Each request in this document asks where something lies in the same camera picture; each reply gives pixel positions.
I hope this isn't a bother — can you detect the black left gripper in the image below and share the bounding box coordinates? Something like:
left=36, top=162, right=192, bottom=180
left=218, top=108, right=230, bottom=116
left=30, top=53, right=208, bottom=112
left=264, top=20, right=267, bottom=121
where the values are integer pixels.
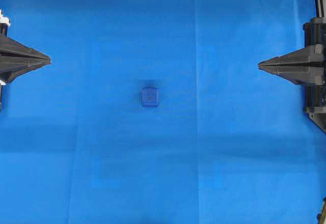
left=0, top=9, right=52, bottom=111

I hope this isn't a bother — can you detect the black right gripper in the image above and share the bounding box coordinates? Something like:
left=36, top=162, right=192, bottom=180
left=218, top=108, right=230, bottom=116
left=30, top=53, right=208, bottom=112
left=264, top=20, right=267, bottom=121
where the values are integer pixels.
left=258, top=17, right=326, bottom=114

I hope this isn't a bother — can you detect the blue cube block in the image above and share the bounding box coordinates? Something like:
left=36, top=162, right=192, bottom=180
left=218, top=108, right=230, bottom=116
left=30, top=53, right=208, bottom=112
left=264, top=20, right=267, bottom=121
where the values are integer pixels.
left=141, top=87, right=159, bottom=107

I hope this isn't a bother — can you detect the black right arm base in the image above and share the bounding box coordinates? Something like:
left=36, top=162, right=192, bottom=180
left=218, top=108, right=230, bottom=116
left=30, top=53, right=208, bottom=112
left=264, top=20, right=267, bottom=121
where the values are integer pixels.
left=304, top=106, right=326, bottom=133

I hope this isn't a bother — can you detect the black clamp at corner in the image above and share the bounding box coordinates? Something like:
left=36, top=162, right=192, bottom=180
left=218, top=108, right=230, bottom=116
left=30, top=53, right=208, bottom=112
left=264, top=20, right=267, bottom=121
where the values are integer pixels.
left=316, top=197, right=326, bottom=224

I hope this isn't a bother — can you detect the blue table cloth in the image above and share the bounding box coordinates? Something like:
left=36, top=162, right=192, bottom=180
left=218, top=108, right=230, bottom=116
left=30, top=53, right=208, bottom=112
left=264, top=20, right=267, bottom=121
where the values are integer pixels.
left=1, top=0, right=325, bottom=223

